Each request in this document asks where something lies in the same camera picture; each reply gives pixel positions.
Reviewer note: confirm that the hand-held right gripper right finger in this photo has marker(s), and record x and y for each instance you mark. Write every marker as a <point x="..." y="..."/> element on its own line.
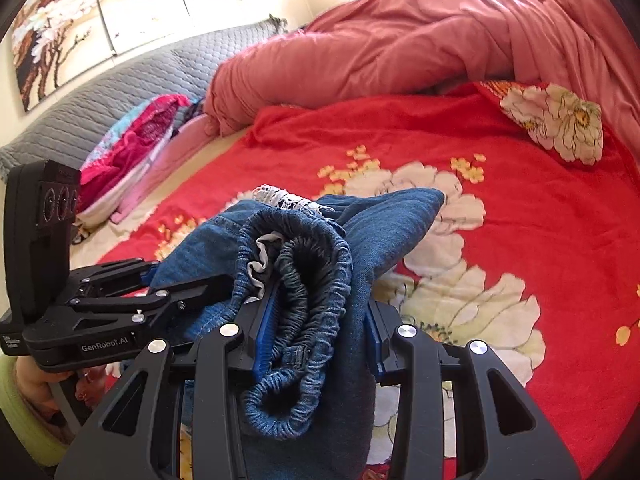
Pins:
<point x="373" y="340"/>

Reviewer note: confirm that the floral wall painting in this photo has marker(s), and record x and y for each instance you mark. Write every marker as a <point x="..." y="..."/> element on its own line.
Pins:
<point x="75" y="15"/>

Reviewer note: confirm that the pink quilt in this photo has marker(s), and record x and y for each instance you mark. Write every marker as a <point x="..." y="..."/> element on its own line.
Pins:
<point x="375" y="60"/>

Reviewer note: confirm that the cream bed mattress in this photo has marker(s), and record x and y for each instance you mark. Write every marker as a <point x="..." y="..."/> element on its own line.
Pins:
<point x="220" y="147"/>

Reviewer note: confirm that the grey quilted headboard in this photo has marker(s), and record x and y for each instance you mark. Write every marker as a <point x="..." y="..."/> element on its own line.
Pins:
<point x="125" y="90"/>

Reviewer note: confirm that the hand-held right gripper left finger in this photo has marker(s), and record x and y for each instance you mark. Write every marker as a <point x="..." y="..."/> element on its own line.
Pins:
<point x="262" y="332"/>

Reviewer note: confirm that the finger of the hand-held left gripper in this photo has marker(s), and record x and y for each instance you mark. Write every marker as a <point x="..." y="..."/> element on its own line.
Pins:
<point x="125" y="272"/>
<point x="190" y="292"/>

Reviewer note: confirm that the person's left forearm green sleeve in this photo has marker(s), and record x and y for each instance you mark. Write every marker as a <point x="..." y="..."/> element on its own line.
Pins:
<point x="20" y="430"/>

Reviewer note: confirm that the blue denim pants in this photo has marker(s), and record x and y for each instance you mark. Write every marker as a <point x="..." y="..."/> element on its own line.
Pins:
<point x="390" y="230"/>

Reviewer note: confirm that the pink pillow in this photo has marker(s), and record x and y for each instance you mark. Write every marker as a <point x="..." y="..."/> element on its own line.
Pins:
<point x="170" y="162"/>

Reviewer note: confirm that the red floral blanket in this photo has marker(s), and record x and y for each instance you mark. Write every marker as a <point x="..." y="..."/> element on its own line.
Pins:
<point x="550" y="260"/>

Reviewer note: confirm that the person's left hand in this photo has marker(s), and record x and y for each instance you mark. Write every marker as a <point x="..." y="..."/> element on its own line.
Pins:
<point x="37" y="385"/>

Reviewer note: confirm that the magenta floral cloth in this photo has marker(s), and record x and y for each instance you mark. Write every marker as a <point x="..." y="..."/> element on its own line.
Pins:
<point x="135" y="145"/>

